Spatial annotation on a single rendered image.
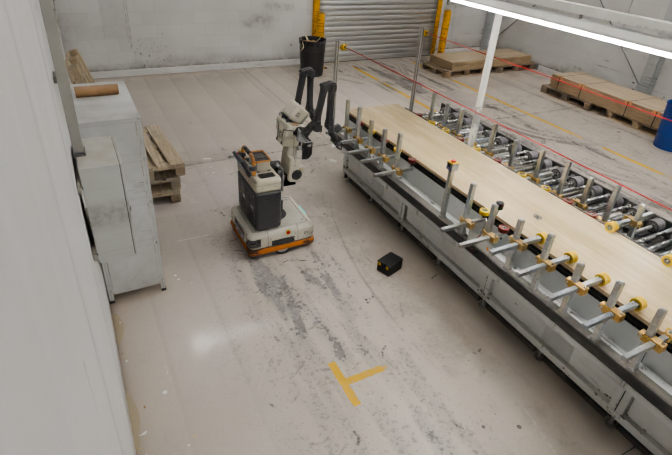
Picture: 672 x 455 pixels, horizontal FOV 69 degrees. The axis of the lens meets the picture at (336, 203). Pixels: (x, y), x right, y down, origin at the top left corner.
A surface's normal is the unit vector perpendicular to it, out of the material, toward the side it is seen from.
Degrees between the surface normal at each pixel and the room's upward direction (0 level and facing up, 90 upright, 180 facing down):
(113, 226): 90
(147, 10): 90
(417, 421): 0
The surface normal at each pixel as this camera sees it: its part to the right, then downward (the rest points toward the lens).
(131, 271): 0.46, 0.48
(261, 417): 0.07, -0.86
